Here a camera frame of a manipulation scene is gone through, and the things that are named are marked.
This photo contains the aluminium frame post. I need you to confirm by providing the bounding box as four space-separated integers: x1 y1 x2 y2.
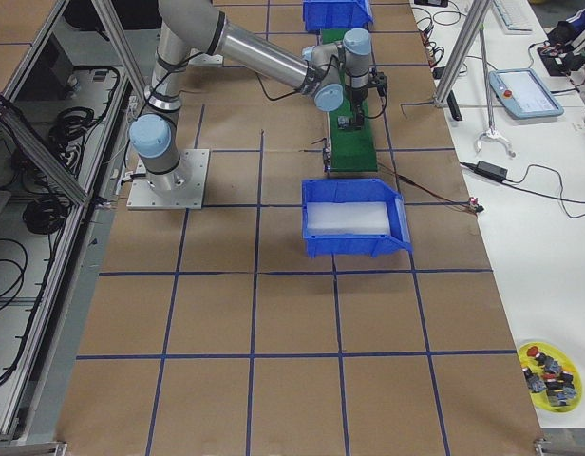
434 0 492 107

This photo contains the yellow push button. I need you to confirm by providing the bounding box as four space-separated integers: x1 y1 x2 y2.
337 116 351 131

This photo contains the small red led board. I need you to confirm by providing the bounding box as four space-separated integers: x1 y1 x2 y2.
467 197 484 214

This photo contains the white foam pad right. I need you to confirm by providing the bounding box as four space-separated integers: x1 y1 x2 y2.
306 201 390 235

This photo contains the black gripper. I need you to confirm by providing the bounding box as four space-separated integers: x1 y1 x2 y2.
346 70 387 129

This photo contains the green conveyor belt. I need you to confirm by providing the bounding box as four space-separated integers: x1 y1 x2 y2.
320 28 380 173

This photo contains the red black conveyor wire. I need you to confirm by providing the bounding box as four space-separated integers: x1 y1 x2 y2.
377 160 484 213

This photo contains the black power adapter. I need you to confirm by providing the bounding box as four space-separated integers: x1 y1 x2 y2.
475 161 508 182

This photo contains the blue bin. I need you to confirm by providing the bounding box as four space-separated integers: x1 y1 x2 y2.
302 0 373 32
302 179 413 257

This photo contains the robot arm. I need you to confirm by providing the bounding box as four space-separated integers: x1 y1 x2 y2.
130 1 387 204

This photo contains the blue bin right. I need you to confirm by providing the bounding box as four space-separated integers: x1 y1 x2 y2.
302 179 413 257

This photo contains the blue bin left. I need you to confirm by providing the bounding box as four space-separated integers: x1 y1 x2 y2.
302 0 373 32

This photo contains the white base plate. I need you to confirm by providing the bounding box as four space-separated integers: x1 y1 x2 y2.
127 149 210 210

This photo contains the teach pendant tablet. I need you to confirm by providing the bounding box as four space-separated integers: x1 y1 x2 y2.
488 68 564 119

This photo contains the yellow plate of buttons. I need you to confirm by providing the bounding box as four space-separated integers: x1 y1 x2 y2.
517 341 583 413

